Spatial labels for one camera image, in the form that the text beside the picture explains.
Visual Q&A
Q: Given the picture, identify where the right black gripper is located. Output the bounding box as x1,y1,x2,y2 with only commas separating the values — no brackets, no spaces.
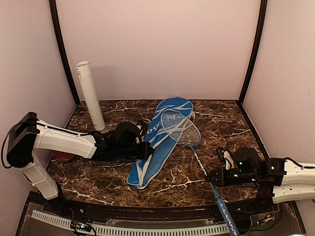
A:
206,167,258,187

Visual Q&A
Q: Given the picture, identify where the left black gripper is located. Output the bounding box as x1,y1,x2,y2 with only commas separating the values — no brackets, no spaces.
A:
116,141,154,160

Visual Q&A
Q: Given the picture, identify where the blue racket bag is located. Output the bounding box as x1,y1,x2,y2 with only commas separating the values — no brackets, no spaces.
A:
126,97,194,189

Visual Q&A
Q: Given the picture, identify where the blue badminton racket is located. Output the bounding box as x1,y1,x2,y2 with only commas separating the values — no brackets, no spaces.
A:
160,111,240,236

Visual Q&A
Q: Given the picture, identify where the white shuttlecock tube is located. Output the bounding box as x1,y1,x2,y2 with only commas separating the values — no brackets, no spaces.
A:
75,61,105,131

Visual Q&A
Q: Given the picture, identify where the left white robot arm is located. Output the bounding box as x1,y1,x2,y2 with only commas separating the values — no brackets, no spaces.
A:
0,112,155,214

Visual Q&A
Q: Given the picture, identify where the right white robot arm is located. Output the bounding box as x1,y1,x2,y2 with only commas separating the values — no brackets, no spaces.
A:
207,147,315,213

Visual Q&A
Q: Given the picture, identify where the red embroidered round pouch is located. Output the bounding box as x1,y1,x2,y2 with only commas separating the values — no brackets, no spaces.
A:
52,151,75,163

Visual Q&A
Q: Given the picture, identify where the small circuit board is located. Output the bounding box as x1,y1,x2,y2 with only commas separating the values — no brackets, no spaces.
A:
70,220,91,232

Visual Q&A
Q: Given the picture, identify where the black front table rail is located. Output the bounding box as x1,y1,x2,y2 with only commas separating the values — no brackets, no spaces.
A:
44,199,280,222

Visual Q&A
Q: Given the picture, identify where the white slotted cable duct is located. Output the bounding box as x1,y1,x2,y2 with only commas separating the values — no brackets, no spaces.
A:
31,210,230,236

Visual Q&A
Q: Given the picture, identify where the black left corner post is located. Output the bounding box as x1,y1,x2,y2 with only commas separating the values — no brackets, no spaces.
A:
49,0,80,106

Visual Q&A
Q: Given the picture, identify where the black corner post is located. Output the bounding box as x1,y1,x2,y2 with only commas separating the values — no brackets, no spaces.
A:
49,0,80,106
238,0,268,107

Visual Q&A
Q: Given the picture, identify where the black right corner post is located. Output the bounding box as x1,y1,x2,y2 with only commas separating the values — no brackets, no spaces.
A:
238,0,268,107

